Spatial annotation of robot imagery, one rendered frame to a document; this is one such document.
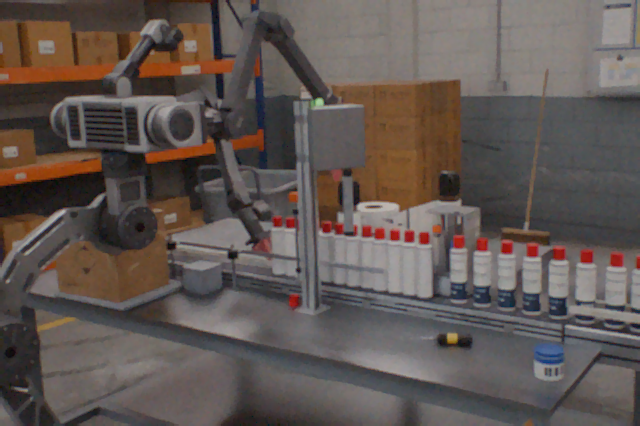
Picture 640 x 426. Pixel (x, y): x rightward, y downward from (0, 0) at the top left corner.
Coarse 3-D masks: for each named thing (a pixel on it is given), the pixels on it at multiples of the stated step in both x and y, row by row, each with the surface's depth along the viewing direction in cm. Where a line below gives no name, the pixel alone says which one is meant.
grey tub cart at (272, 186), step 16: (240, 176) 576; (256, 176) 492; (272, 176) 581; (288, 176) 576; (208, 192) 512; (256, 192) 497; (272, 192) 498; (288, 192) 522; (208, 208) 519; (224, 208) 515; (272, 208) 505; (288, 208) 524
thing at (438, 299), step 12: (168, 252) 311; (228, 264) 289; (240, 264) 289; (276, 276) 271; (348, 288) 254; (360, 288) 253; (420, 300) 239; (432, 300) 239; (444, 300) 238; (468, 300) 238; (492, 312) 226; (504, 312) 226; (516, 312) 225; (564, 324) 215
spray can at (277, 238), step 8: (280, 216) 271; (272, 224) 271; (280, 224) 270; (272, 232) 270; (280, 232) 269; (272, 240) 270; (280, 240) 270; (272, 248) 271; (280, 248) 270; (272, 264) 273; (280, 264) 271; (272, 272) 274; (280, 272) 272
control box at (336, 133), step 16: (320, 112) 233; (336, 112) 234; (352, 112) 236; (320, 128) 234; (336, 128) 235; (352, 128) 237; (320, 144) 234; (336, 144) 236; (352, 144) 238; (320, 160) 235; (336, 160) 237; (352, 160) 239
